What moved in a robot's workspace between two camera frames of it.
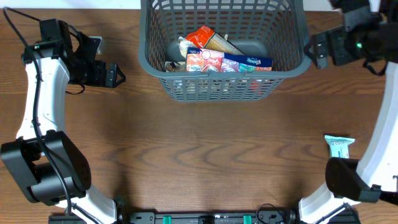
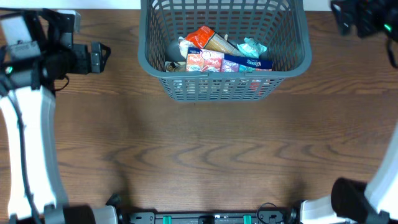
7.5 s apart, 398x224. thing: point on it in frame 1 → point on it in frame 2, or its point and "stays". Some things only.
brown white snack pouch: [175, 66] stays
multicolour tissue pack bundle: [216, 60] stays
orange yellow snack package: [204, 37] stays
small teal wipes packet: [339, 146] → [251, 48]
